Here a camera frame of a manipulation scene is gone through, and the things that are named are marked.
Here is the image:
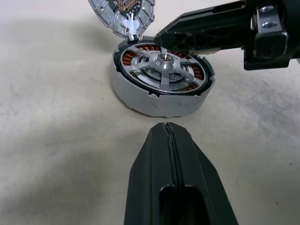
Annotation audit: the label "silver motor cover circuit board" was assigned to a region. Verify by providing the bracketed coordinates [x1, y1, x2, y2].
[88, 0, 156, 40]

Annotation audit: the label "grey motor stator housing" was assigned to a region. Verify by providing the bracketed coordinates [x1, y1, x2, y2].
[111, 35, 216, 118]

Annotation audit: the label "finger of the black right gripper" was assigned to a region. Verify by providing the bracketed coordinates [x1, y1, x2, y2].
[161, 26, 245, 54]
[154, 0, 247, 45]

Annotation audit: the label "black rotor wheel silver spokes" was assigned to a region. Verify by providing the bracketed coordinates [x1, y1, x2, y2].
[118, 43, 207, 96]

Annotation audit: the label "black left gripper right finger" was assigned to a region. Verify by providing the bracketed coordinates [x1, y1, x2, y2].
[165, 122, 239, 225]

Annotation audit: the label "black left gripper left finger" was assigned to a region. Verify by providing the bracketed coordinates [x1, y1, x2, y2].
[123, 122, 181, 225]

